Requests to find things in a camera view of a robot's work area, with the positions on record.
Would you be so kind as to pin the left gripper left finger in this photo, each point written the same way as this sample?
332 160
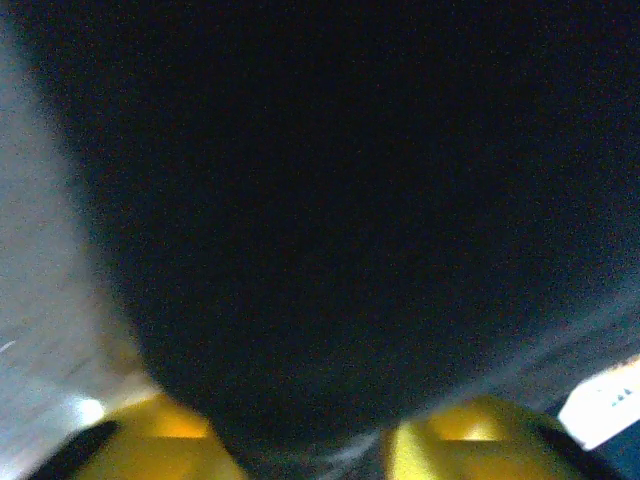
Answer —
160 445

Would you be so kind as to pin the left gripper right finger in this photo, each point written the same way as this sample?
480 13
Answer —
480 445

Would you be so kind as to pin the black t-shirt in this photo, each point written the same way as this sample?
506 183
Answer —
325 200

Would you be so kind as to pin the white plastic laundry basket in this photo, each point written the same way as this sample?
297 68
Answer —
600 405

